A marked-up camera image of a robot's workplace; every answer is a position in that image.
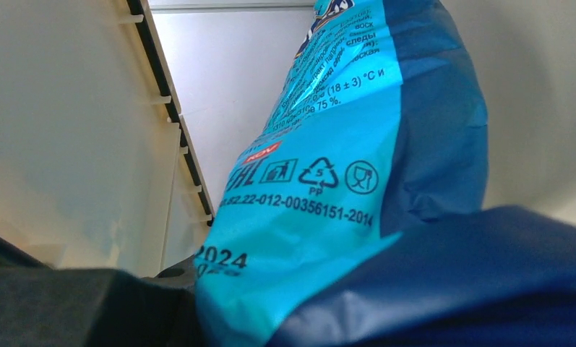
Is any cream three-tier shelf rack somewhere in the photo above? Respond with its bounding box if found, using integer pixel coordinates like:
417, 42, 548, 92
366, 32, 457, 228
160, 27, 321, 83
0, 1, 576, 276

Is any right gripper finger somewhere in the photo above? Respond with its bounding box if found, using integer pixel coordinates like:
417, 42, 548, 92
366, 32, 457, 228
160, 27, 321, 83
0, 238, 205, 346

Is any blue candy bag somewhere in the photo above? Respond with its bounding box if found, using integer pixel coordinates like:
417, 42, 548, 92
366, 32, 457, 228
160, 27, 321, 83
195, 1, 576, 346

